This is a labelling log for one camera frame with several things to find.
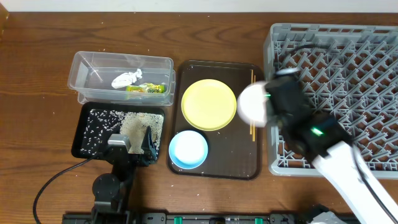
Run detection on white napkin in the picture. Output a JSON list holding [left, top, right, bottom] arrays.
[[111, 68, 142, 89]]

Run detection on grey dishwasher rack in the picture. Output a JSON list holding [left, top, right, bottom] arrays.
[[264, 23, 397, 179]]

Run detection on yellow green snack wrapper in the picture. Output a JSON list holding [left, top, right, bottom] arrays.
[[126, 83, 166, 93]]

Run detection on black rail with green clips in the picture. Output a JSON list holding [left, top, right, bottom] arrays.
[[62, 211, 343, 224]]

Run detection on yellow plate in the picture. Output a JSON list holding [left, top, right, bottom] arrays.
[[181, 79, 237, 131]]

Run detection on black waste tray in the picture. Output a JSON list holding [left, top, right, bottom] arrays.
[[71, 102, 165, 159]]

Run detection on wooden chopstick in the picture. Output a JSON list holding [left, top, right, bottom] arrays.
[[252, 74, 256, 142], [250, 70, 254, 135]]

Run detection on dark brown serving tray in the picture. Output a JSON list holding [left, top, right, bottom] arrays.
[[167, 60, 264, 180]]

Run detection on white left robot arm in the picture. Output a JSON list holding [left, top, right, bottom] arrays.
[[91, 126, 156, 224]]

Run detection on black camera cable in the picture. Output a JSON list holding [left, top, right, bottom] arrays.
[[279, 43, 398, 224], [32, 154, 103, 224]]

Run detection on black left camera cable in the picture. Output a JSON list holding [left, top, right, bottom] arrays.
[[32, 154, 103, 224]]

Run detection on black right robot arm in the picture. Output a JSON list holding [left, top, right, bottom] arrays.
[[265, 76, 397, 223]]

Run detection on black right camera cable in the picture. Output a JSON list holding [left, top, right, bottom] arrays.
[[279, 43, 398, 224]]

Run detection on light blue bowl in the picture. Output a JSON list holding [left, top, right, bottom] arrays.
[[169, 130, 209, 170]]

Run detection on clear plastic bin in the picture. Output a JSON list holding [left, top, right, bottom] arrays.
[[68, 51, 175, 106]]

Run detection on leftover rice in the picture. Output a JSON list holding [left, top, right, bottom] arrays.
[[78, 109, 164, 157]]

